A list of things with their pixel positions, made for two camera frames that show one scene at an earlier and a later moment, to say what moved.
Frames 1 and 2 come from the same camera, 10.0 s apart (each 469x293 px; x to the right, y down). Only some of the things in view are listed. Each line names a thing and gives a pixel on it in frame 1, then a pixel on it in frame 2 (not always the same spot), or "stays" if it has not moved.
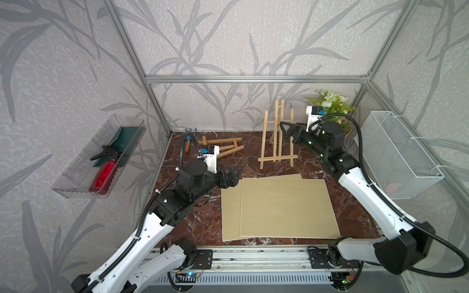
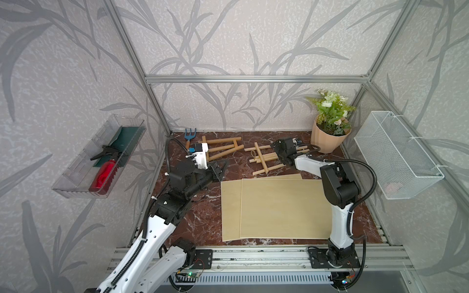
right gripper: x=295 y=127 to x=277 y=147
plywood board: x=231 y=207 stays
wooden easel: x=235 y=147 stays
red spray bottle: x=106 y=173 stays
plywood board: x=287 y=208 stays
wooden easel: x=269 y=147 to x=269 y=157
